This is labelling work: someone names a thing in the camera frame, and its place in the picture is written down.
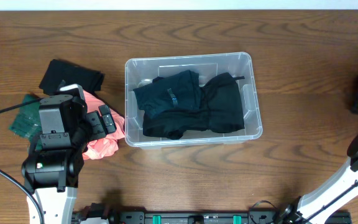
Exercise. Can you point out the green folded cloth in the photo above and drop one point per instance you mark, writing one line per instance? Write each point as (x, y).
(27, 122)

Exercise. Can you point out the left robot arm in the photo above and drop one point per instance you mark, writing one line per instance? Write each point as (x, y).
(51, 173)

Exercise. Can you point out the clear plastic storage bin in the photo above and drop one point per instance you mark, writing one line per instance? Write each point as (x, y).
(141, 71)

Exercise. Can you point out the black folded cloth left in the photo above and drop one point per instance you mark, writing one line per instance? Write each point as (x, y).
(60, 70)

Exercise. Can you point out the pink crumpled cloth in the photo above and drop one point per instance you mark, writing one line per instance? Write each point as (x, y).
(107, 146)

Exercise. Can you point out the large black garment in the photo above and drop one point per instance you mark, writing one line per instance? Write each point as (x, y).
(220, 111)

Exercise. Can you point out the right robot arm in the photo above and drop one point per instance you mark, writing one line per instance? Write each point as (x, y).
(318, 205)

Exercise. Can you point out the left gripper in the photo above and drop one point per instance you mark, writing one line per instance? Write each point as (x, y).
(95, 123)

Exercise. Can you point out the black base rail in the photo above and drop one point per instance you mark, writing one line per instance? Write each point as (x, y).
(100, 213)

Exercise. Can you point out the dark navy cloth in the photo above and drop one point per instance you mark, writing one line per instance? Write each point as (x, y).
(180, 92)

